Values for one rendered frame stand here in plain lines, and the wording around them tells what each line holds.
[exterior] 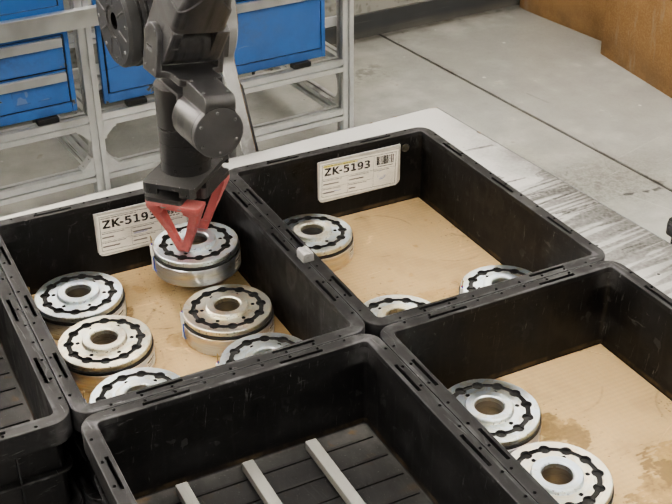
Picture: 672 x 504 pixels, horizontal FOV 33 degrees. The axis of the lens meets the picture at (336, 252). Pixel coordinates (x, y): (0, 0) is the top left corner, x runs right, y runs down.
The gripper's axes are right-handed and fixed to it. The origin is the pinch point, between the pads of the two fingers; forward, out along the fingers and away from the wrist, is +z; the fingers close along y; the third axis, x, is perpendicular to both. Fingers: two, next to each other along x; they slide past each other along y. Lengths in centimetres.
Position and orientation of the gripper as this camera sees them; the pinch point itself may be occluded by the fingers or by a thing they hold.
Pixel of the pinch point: (192, 234)
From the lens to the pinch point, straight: 134.0
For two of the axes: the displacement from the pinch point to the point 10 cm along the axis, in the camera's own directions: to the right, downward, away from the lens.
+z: 0.0, 8.5, 5.2
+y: 3.1, -4.9, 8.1
